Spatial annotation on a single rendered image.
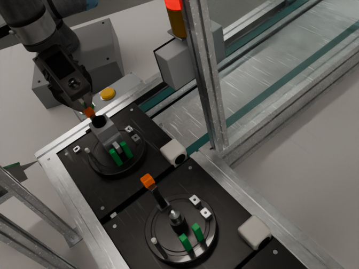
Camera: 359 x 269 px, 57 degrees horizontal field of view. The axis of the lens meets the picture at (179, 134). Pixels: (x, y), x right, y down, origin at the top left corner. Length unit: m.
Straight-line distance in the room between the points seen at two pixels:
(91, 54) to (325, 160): 0.79
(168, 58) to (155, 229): 0.32
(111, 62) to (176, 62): 0.55
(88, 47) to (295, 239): 0.89
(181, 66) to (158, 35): 0.75
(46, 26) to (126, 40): 0.70
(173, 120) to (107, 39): 0.45
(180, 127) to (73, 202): 0.33
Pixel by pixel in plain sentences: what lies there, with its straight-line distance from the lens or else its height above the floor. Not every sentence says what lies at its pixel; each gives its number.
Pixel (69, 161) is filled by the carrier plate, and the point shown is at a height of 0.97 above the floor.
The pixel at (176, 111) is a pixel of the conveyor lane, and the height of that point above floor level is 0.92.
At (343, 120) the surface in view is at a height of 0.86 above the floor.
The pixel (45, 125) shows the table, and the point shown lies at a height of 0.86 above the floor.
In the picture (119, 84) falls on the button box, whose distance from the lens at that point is 1.00.
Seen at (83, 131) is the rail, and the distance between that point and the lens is 0.92.
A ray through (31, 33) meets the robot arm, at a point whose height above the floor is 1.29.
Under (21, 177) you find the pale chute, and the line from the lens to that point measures 0.83.
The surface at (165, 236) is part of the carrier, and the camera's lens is 0.65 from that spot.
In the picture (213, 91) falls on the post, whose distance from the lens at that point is 0.63.
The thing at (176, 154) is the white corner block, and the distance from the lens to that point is 0.74.
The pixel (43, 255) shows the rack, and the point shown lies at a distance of 0.56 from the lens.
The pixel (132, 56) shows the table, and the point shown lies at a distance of 1.26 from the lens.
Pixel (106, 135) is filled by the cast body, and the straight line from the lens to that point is 0.72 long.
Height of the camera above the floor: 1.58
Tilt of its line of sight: 50 degrees down
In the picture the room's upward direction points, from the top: 18 degrees counter-clockwise
